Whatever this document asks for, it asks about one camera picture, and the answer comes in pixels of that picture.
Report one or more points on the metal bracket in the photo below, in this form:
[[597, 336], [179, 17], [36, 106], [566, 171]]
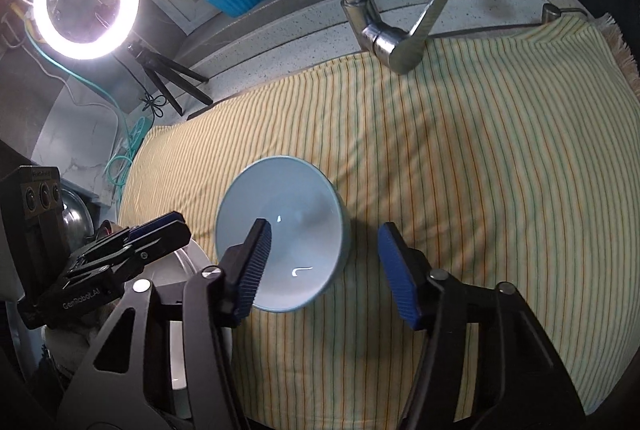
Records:
[[560, 13]]

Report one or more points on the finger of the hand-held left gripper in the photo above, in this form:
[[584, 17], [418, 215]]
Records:
[[162, 242], [155, 221]]

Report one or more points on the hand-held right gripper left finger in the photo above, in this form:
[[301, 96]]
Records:
[[254, 270]]

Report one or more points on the person's left hand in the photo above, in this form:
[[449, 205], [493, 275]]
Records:
[[70, 345]]

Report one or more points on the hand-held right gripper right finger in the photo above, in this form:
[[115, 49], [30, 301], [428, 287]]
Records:
[[397, 280]]

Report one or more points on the white plate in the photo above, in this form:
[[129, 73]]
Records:
[[195, 270]]

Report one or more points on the striped yellow cloth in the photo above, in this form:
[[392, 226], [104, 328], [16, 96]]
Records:
[[450, 185]]

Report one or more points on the steel pot lid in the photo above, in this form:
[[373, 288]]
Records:
[[75, 220]]

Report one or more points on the light blue bowl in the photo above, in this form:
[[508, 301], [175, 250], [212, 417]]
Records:
[[295, 210]]

